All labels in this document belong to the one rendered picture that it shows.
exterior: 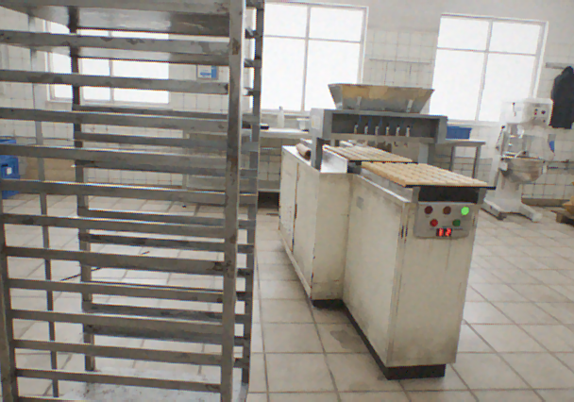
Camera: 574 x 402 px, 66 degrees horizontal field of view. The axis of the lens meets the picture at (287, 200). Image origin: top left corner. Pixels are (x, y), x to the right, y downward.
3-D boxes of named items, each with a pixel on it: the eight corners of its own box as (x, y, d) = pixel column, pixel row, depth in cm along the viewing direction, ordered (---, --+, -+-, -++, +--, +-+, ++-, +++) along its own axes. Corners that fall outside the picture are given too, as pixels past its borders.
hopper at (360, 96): (324, 108, 267) (326, 83, 264) (411, 112, 277) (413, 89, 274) (337, 108, 239) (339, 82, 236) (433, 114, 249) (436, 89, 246)
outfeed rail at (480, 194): (339, 148, 375) (340, 140, 373) (343, 148, 375) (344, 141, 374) (478, 204, 182) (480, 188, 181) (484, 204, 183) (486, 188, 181)
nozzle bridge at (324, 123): (306, 162, 275) (310, 107, 267) (415, 166, 288) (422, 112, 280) (318, 172, 243) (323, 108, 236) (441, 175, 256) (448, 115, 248)
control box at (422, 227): (412, 234, 185) (415, 201, 182) (464, 234, 189) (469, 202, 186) (415, 237, 181) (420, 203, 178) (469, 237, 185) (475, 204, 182)
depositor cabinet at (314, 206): (277, 243, 384) (282, 146, 366) (356, 243, 397) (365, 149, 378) (309, 312, 262) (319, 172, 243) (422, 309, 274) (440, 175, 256)
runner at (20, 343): (235, 360, 125) (235, 349, 124) (233, 365, 122) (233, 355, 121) (11, 342, 127) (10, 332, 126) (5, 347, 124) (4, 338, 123)
